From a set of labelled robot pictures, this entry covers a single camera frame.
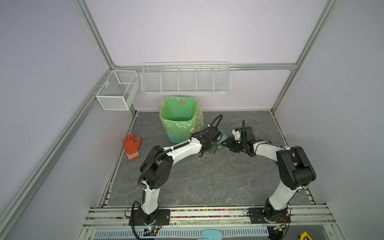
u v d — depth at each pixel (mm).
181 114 1042
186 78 983
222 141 937
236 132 912
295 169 488
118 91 1017
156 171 492
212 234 697
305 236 676
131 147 1012
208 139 707
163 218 728
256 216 741
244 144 754
